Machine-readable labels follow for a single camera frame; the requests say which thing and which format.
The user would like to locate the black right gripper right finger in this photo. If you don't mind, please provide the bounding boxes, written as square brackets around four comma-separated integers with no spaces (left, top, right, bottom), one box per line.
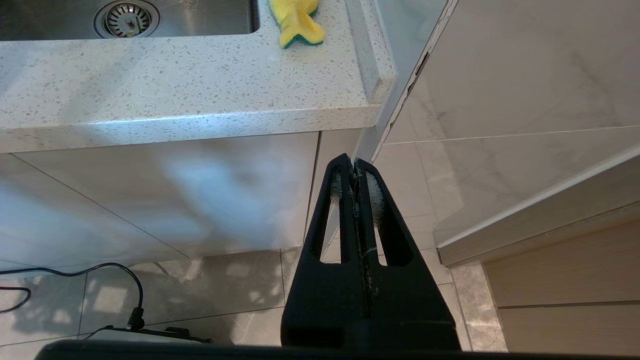
[355,158,462,351]

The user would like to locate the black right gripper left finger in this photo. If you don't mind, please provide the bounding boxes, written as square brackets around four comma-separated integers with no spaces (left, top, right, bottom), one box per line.
[281,153,372,350]

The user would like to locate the yellow green sponge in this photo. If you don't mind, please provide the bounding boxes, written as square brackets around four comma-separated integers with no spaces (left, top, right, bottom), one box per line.
[269,0,327,50]

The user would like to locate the stainless steel sink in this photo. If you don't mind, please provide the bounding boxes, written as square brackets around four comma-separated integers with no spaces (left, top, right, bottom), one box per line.
[0,0,261,42]

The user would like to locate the wooden cabinet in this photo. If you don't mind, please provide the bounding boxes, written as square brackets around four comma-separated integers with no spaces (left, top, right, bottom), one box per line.
[437,145,640,356]

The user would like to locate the white base cabinet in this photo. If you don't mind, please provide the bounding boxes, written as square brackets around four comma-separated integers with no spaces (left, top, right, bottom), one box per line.
[0,130,363,273]

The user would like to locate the metal drain strainer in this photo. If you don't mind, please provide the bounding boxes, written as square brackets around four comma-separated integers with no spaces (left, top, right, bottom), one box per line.
[93,0,161,39]

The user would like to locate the black floor cable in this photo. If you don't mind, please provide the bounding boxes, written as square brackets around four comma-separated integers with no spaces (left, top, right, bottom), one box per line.
[0,262,146,332]

